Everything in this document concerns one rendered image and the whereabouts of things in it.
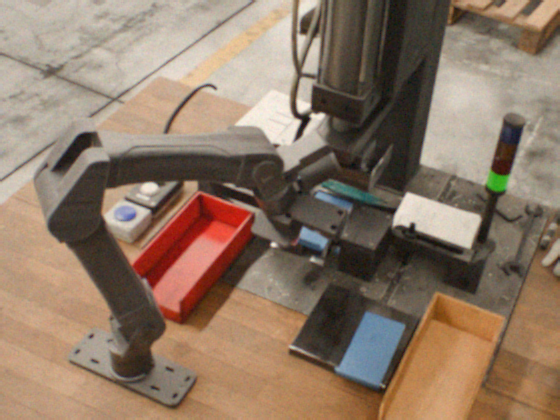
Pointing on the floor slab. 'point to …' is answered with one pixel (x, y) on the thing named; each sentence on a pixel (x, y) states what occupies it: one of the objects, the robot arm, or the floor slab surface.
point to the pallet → (535, 35)
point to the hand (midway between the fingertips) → (292, 229)
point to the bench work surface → (217, 319)
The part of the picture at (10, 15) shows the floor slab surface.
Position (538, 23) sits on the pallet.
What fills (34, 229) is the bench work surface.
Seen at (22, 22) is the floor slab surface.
